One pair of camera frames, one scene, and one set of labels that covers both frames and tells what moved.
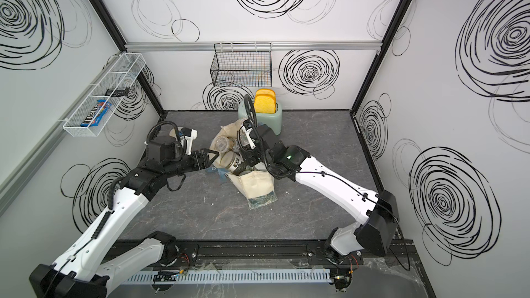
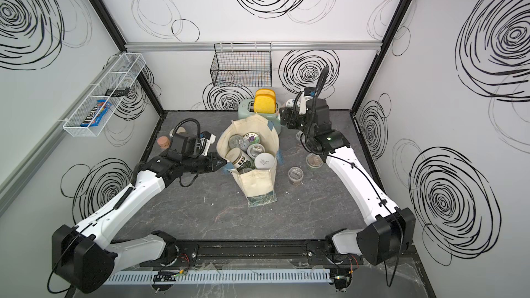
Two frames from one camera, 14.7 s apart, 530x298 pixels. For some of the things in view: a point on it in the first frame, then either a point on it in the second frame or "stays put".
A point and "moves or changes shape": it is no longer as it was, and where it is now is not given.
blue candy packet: x=101 y=112 stays put
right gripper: x=249 y=154 to x=288 y=116
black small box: x=119 y=92 stays put
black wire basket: x=242 y=64 stays put
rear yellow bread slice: x=265 y=91 stays put
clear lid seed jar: x=223 y=144 moves or changes shape
